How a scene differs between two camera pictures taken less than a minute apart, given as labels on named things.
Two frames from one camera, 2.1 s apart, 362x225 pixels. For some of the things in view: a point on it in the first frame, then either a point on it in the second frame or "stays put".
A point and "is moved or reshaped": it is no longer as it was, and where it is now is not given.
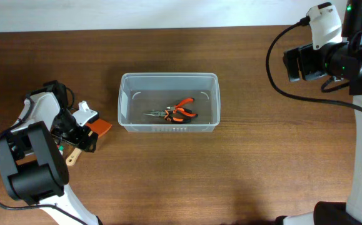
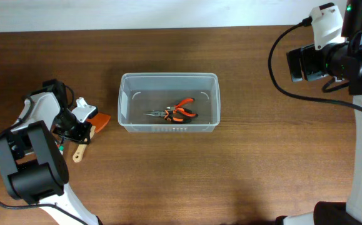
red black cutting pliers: x=178 y=109 stays put
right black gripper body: x=312 y=63 stays put
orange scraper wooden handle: x=99 y=125 is moved or reshaped
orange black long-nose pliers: x=168 y=116 stays put
